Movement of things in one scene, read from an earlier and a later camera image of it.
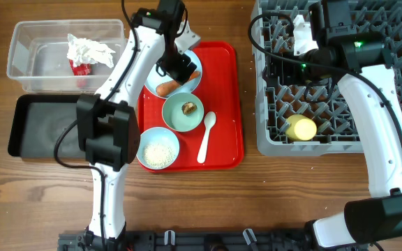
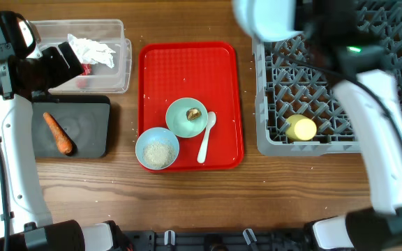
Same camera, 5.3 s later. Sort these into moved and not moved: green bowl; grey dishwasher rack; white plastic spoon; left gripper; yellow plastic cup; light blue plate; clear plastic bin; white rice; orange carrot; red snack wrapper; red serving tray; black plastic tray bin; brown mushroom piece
Moved: left gripper; brown mushroom piece; orange carrot; light blue plate; green bowl
Not moved: yellow plastic cup; red serving tray; black plastic tray bin; white plastic spoon; red snack wrapper; clear plastic bin; grey dishwasher rack; white rice
